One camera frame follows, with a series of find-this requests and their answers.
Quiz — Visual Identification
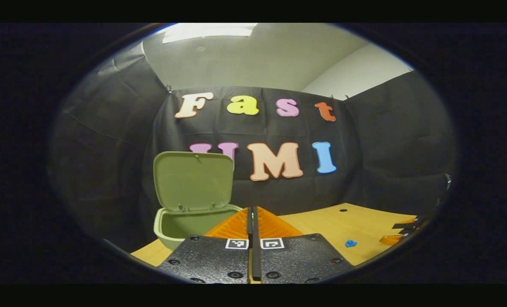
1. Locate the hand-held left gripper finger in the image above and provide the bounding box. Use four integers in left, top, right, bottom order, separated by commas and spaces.
252, 206, 354, 284
158, 207, 253, 284

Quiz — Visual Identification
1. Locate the green desktop garbage bin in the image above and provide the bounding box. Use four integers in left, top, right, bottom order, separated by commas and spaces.
153, 151, 245, 251

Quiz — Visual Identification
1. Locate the wooden desktop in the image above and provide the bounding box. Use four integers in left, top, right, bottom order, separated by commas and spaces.
130, 203, 420, 282

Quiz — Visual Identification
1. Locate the black backdrop cloth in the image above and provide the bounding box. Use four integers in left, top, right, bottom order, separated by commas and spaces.
49, 41, 456, 252

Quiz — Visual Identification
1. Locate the ceiling light panel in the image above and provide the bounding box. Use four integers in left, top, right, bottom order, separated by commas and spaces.
162, 23, 258, 44

